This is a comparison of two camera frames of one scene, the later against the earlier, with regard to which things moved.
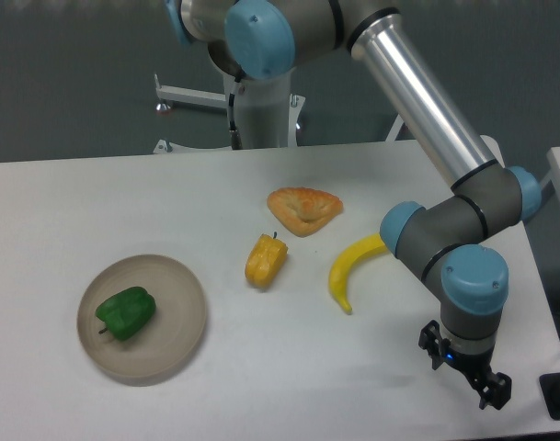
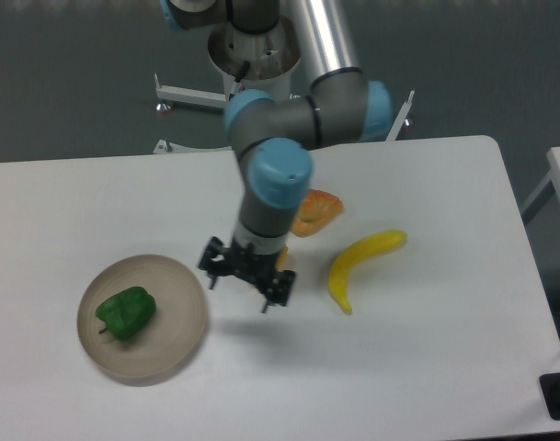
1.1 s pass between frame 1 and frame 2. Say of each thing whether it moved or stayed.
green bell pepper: stayed
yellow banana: stayed
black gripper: moved
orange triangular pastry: stayed
